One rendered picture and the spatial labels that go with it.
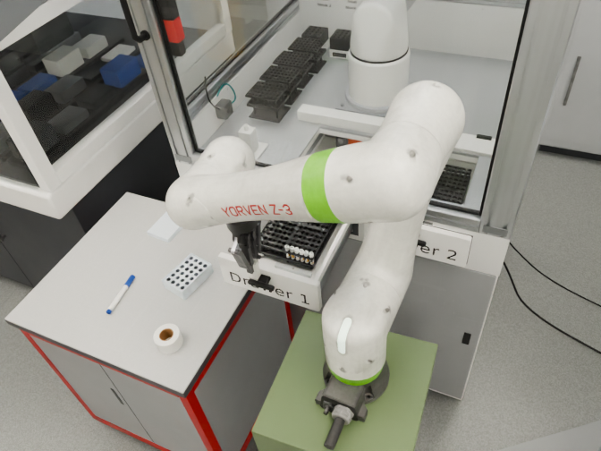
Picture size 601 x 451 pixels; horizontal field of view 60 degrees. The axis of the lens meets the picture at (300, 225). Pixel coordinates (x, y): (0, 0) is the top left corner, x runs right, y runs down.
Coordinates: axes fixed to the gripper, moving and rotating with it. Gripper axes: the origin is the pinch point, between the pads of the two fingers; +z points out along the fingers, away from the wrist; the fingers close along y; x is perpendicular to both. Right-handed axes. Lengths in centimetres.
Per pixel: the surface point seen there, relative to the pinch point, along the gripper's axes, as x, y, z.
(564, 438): 94, -32, 90
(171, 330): -17.8, 17.3, 13.4
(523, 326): 75, -76, 93
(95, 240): -64, -5, 17
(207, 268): -20.0, -4.9, 13.8
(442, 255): 43, -28, 9
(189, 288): -21.6, 3.0, 14.3
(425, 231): 37.2, -28.2, 0.8
